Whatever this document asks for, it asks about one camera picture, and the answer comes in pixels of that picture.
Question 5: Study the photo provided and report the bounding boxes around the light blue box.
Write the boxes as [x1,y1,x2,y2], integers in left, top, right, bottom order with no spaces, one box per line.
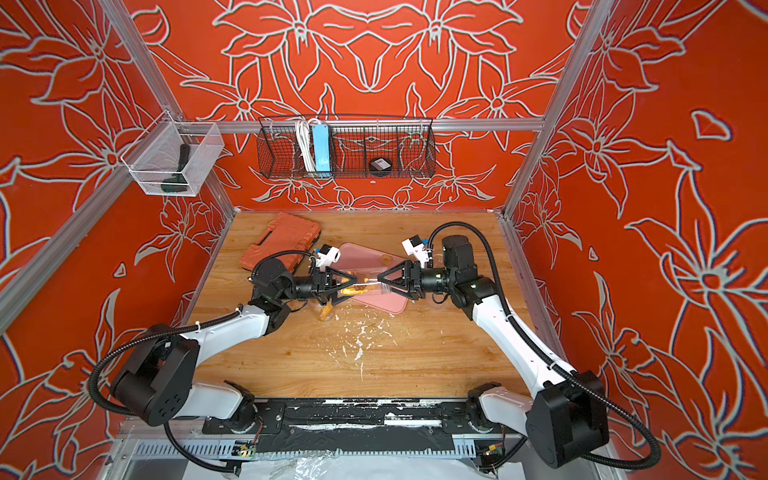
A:
[312,124,331,175]

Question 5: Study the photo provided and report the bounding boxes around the clear acrylic wall box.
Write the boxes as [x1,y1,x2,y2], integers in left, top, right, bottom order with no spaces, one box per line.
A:
[120,111,224,197]

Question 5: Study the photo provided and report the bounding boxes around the black wire wall basket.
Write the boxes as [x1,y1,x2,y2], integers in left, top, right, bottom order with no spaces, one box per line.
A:
[256,115,437,180]

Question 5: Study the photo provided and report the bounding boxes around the pink plastic tray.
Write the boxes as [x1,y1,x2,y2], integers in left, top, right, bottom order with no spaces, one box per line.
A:
[332,243,408,315]

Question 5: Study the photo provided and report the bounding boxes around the clear cookie jar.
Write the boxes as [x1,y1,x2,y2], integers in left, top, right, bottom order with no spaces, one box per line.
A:
[348,277,383,297]
[317,302,334,322]

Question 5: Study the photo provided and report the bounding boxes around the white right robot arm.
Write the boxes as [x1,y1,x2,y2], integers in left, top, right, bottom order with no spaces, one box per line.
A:
[377,221,662,471]

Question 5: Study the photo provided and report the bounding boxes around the orange plastic tool case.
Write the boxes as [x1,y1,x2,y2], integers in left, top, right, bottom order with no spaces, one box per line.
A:
[238,212,321,271]

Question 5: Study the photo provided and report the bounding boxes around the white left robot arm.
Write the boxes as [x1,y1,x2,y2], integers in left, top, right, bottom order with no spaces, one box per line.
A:
[86,251,357,428]

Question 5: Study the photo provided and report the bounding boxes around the dark green flashlight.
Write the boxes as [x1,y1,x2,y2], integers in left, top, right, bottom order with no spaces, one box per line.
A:
[161,143,191,193]

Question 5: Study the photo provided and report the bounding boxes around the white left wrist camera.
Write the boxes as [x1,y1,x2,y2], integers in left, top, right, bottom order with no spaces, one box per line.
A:
[315,244,341,271]

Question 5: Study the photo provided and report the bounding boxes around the white coiled cable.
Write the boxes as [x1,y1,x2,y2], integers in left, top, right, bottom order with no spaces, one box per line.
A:
[295,119,316,175]

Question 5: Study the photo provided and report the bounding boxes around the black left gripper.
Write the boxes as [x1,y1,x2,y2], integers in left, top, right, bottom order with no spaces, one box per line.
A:
[276,272,359,308]

